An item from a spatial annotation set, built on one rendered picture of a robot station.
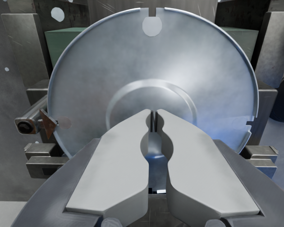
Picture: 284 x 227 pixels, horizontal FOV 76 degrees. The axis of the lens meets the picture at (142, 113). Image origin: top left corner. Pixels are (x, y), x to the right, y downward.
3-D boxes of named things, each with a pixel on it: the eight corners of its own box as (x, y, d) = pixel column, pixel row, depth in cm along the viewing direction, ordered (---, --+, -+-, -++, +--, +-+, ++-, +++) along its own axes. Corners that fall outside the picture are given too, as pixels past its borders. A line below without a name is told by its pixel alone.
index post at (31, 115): (43, 93, 33) (8, 120, 25) (60, 93, 33) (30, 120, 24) (48, 107, 34) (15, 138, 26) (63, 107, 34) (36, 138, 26)
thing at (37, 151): (28, 143, 38) (-8, 182, 29) (107, 143, 38) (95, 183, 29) (36, 164, 41) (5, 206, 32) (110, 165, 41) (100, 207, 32)
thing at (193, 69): (288, 6, 19) (294, 5, 19) (230, 191, 33) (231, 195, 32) (20, 9, 20) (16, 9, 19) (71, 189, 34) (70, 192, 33)
